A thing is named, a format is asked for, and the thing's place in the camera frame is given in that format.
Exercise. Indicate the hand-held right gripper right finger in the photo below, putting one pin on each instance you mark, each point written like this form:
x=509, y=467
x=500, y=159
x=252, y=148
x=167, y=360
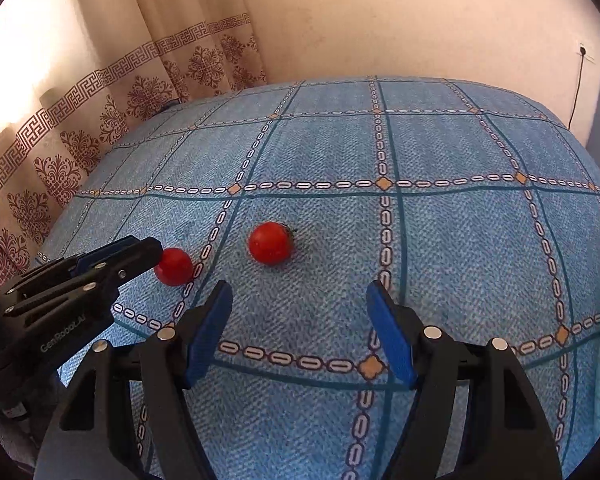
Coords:
x=392, y=335

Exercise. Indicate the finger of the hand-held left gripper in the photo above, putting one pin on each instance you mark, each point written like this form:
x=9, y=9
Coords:
x=105, y=252
x=130, y=265

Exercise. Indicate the beige patterned curtain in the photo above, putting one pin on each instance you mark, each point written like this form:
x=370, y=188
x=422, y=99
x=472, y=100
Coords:
x=105, y=35

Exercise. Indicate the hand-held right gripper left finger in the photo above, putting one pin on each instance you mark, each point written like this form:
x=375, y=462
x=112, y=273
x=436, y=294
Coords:
x=207, y=330

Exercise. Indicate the blue patterned bedsheet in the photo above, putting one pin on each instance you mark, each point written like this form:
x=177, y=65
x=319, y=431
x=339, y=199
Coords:
x=430, y=240

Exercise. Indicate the white wall socket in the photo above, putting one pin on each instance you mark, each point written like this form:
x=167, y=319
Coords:
x=587, y=54

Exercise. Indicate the red tomato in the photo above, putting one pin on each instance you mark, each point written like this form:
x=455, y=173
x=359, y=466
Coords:
x=271, y=242
x=176, y=267

